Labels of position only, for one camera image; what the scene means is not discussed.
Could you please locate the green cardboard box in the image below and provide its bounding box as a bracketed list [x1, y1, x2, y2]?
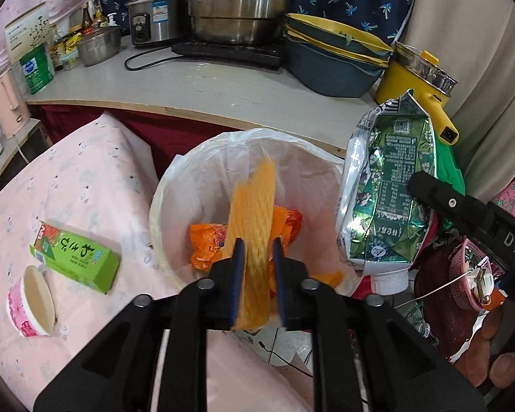
[29, 221, 122, 296]

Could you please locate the black power cable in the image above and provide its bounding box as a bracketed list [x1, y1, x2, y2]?
[124, 47, 174, 71]

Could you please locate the orange plastic bag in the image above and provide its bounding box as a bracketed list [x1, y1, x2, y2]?
[189, 206, 303, 272]

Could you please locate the steel steamer insert yellow knob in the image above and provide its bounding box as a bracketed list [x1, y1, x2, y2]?
[392, 42, 459, 95]

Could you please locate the pink paper cup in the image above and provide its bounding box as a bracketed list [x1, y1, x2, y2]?
[6, 265, 56, 338]

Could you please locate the green label bottle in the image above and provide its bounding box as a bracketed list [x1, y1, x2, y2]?
[19, 45, 56, 95]

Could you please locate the white box with plant print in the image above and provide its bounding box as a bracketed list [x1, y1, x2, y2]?
[4, 2, 52, 65]

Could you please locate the red cloth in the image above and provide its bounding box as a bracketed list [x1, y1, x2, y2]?
[38, 103, 344, 181]

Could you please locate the steel rice cooker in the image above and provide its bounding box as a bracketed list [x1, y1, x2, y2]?
[126, 0, 194, 48]

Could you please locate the pink electric kettle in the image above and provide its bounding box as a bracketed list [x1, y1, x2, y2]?
[0, 71, 31, 140]

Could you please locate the yellow label jar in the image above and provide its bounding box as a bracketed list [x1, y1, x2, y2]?
[51, 30, 82, 71]

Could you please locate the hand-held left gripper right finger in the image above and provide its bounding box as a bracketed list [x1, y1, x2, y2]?
[272, 237, 485, 412]

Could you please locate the pink floral sheet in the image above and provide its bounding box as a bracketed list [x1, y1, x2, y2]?
[0, 112, 314, 412]

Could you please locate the blue basin with yellow rim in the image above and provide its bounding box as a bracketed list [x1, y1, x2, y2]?
[287, 43, 387, 98]
[285, 13, 393, 54]
[285, 30, 389, 64]

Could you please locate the trash bin with white liner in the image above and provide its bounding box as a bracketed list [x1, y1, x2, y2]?
[149, 128, 361, 297]

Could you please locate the orange foam fruit net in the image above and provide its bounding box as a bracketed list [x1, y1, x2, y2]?
[228, 158, 279, 331]

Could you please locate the green plastic bag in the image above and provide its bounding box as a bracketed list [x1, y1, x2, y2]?
[435, 141, 466, 194]

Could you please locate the large steel steamer pot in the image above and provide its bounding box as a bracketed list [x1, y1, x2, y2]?
[184, 0, 299, 44]

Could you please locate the pink plastic basket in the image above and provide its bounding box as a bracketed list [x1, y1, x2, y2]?
[450, 238, 505, 312]

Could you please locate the small steel pot with lid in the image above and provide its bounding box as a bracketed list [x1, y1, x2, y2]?
[76, 26, 123, 67]

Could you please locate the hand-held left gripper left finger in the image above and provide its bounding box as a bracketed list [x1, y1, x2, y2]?
[33, 237, 246, 412]

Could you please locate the black induction cooktop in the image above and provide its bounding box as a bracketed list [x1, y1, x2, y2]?
[171, 39, 286, 68]

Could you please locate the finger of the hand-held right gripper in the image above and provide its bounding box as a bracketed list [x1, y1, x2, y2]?
[408, 171, 496, 241]

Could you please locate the green silver refill pouch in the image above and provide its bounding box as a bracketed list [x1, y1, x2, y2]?
[335, 89, 438, 297]

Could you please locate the beige curtain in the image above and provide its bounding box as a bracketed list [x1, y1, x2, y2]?
[397, 0, 515, 207]

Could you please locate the yellow electric pot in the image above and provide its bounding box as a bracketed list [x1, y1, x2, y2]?
[375, 58, 460, 146]

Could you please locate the person's right hand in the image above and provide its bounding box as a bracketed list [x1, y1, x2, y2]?
[455, 300, 515, 391]

